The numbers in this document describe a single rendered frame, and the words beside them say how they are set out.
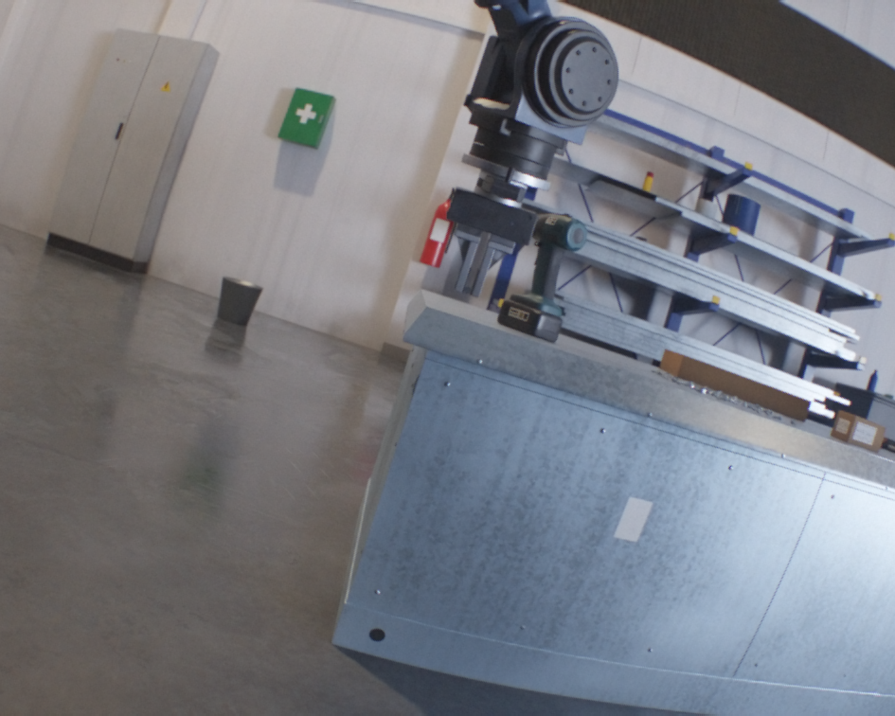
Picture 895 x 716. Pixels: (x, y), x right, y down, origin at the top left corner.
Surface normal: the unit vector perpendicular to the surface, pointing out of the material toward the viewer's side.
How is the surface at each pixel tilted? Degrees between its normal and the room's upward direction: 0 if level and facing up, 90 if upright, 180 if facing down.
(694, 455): 90
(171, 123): 90
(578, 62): 99
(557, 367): 68
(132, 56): 90
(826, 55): 90
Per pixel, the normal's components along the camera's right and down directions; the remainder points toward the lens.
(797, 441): 0.13, -0.28
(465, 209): -0.04, 0.26
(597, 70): 0.51, 0.39
